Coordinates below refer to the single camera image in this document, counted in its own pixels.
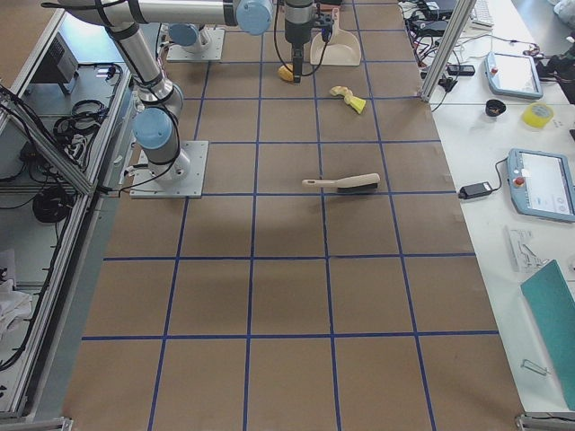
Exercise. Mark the orange bread roll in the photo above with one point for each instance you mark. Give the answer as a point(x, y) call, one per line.
point(285, 74)

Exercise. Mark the far teach pendant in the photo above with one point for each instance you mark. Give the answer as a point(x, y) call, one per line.
point(513, 75)

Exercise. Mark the green cutting mat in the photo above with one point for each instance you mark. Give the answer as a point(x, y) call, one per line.
point(552, 306)

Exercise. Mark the yellow sponge wedge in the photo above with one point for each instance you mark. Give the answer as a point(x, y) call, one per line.
point(356, 103)

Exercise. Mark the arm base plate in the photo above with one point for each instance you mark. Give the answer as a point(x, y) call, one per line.
point(177, 54)
point(185, 178)

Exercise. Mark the croissant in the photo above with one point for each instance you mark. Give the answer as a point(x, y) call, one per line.
point(342, 91)

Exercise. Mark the near teach pendant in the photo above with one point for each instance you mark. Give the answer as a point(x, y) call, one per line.
point(541, 185)

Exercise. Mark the black power adapter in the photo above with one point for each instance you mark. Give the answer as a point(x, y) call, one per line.
point(476, 190)

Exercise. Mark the aluminium frame post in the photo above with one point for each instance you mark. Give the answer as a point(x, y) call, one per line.
point(453, 31)

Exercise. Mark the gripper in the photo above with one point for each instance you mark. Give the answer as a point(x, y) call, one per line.
point(296, 32)

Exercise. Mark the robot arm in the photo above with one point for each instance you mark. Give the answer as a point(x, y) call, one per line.
point(191, 37)
point(156, 128)

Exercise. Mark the beige hand brush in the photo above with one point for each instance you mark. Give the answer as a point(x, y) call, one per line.
point(352, 184)

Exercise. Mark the beige dustpan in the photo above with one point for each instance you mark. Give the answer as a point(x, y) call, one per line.
point(343, 49)

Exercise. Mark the teach pendant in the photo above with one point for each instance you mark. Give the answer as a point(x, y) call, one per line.
point(541, 185)
point(513, 75)

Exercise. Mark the yellow tape roll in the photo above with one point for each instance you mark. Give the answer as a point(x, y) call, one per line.
point(536, 116)

